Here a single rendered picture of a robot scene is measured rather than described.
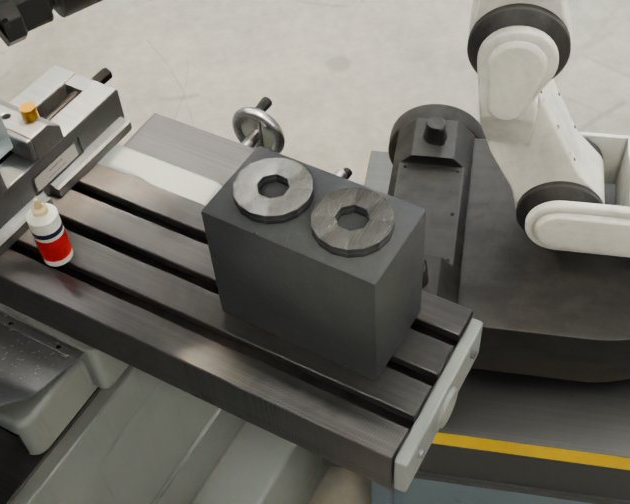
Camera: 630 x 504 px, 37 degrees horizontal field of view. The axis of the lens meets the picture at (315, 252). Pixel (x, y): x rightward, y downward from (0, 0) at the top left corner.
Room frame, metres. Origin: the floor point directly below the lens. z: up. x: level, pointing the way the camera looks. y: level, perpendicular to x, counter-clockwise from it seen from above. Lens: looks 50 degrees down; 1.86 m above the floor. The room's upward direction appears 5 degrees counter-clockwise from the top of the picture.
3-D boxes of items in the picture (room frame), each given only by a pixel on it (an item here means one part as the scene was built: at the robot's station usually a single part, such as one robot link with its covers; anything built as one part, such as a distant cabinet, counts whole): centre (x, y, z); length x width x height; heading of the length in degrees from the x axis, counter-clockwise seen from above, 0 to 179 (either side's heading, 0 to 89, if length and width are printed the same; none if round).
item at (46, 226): (0.82, 0.34, 0.97); 0.04 x 0.04 x 0.11
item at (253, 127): (1.32, 0.11, 0.62); 0.16 x 0.12 x 0.12; 147
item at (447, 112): (1.39, -0.27, 0.50); 0.20 x 0.05 x 0.20; 76
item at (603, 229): (1.07, -0.47, 0.68); 0.21 x 0.20 x 0.13; 76
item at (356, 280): (0.69, 0.00, 1.02); 0.22 x 0.12 x 0.20; 56
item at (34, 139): (0.98, 0.40, 1.01); 0.12 x 0.06 x 0.04; 55
